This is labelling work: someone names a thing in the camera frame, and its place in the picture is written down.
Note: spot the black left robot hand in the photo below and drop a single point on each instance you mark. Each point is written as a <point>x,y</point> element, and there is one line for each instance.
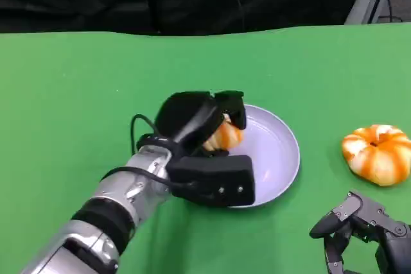
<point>186,116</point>

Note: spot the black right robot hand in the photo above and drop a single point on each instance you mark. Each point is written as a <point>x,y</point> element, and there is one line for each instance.
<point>395,248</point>

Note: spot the orange and white toy bread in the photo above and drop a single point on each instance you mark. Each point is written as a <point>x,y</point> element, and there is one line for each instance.
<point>385,161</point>
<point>224,136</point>

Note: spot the lilac plate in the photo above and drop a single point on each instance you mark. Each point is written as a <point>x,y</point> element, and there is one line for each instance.
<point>273,145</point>

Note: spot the green table cloth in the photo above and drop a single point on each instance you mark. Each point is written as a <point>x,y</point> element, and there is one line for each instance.
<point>80,78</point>

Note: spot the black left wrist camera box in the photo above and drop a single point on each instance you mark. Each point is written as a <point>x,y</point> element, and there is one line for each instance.
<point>218,174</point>

